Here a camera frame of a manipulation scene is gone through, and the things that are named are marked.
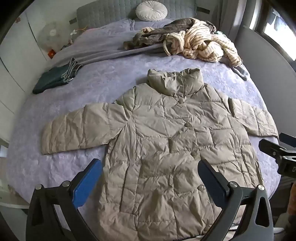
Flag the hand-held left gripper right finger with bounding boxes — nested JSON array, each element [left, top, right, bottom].
[[197, 159, 274, 241]]

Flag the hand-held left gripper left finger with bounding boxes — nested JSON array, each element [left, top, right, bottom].
[[26, 159, 103, 241]]

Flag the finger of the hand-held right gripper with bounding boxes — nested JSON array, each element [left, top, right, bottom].
[[279, 133, 296, 149], [258, 138, 288, 161]]

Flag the beige puffer jacket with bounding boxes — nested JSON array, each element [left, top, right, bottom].
[[41, 68, 279, 241]]

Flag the person's right forearm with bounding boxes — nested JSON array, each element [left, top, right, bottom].
[[285, 185, 296, 232]]

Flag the grey garment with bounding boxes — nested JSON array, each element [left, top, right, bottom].
[[231, 62, 250, 81]]

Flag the bed with purple bedspread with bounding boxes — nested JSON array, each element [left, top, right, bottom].
[[5, 17, 285, 241]]

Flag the window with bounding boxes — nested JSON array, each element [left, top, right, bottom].
[[254, 5, 296, 52]]

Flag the folded dark jeans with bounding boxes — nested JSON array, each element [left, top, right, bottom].
[[32, 57, 84, 95]]

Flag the cream striped plush robe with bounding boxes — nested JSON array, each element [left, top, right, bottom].
[[141, 19, 242, 66]]

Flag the white wardrobe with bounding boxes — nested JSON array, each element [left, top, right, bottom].
[[0, 9, 50, 144]]

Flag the white electric fan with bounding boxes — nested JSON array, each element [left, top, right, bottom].
[[37, 22, 61, 50]]

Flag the brown plush garment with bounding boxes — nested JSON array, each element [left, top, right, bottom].
[[123, 18, 216, 50]]

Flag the grey quilted headboard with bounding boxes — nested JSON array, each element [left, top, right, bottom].
[[69, 0, 210, 27]]

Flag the round white pillow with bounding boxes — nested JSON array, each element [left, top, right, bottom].
[[136, 1, 167, 22]]

